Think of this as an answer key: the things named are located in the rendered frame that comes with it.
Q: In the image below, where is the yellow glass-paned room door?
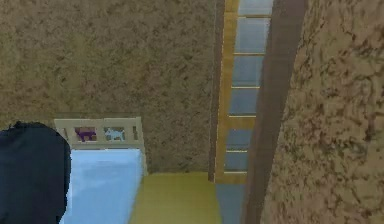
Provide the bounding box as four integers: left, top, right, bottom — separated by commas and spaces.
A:
213, 0, 275, 185

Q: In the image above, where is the pale blue bed beige headboard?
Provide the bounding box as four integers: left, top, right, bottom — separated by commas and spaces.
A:
53, 116, 149, 224

